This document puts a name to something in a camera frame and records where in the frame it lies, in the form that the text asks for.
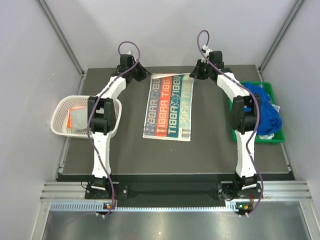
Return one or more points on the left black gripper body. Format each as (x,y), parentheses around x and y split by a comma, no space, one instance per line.
(137,73)

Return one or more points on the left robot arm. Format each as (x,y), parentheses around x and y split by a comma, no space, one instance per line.
(103,121)

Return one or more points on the blue patterned towel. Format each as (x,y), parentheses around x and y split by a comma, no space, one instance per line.
(264,90)

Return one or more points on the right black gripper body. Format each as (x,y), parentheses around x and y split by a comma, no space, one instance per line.
(203,72)

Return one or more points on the white green towel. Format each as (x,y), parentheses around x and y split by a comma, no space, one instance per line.
(78,120)

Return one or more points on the white perforated plastic basket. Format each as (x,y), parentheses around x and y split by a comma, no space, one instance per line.
(60,116)

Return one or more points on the cream patterned towel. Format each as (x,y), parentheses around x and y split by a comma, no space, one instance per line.
(169,108)

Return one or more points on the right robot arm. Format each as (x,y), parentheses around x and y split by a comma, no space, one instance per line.
(244,119)

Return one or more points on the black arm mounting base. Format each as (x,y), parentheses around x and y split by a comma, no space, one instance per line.
(174,194)

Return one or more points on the grey slotted cable duct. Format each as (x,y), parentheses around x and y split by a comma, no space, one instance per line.
(103,207)

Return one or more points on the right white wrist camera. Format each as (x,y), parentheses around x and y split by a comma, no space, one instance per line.
(205,51)

